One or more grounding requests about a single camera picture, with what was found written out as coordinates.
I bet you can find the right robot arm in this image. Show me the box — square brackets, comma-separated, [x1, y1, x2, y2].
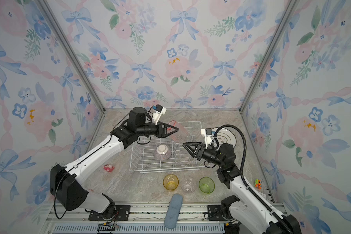
[183, 142, 301, 234]

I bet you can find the clear glass cup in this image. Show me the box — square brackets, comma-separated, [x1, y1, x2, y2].
[180, 178, 196, 194]

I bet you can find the black corrugated hose right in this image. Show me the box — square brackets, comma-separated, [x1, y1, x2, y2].
[212, 124, 293, 234]

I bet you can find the black camera cable left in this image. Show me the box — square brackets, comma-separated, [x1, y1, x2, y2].
[53, 106, 156, 220]

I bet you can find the red small toy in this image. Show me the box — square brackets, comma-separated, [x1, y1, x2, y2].
[103, 164, 115, 173]

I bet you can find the aluminium front rail frame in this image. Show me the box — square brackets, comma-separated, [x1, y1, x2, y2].
[37, 201, 296, 234]

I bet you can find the white wire dish rack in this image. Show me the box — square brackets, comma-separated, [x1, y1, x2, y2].
[130, 121, 204, 173]

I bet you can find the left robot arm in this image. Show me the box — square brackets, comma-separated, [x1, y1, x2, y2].
[50, 104, 178, 219]

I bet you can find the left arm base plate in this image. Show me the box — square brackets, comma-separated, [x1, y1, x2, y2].
[88, 205, 131, 221]

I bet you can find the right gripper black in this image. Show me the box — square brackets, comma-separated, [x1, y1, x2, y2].
[184, 142, 226, 170]

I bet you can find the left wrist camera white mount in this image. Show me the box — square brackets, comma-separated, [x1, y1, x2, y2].
[152, 104, 167, 125]

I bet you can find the white plate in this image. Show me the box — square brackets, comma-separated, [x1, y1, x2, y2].
[216, 128, 237, 149]

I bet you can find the aluminium corner post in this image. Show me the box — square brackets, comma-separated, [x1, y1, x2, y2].
[239, 0, 298, 114]
[35, 0, 105, 113]

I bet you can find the pink translucent cup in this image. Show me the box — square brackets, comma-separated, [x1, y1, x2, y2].
[169, 120, 188, 143]

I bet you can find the yellow translucent cup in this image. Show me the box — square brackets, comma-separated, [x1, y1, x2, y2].
[163, 174, 179, 191]

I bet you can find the aluminium corner post left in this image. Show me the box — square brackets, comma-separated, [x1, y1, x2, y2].
[35, 0, 105, 113]

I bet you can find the orange green small toy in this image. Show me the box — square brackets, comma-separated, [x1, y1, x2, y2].
[254, 179, 262, 190]

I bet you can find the green translucent cup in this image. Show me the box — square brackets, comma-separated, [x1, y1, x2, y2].
[199, 176, 215, 194]

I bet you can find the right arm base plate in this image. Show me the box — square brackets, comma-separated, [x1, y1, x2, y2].
[204, 204, 232, 221]

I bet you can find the ribbed ceramic bowl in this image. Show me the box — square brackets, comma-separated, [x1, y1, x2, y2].
[155, 144, 171, 161]

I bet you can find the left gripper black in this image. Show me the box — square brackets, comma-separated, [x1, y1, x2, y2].
[137, 121, 177, 139]

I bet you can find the aluminium corner post right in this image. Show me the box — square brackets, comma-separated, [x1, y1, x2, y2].
[239, 0, 298, 114]

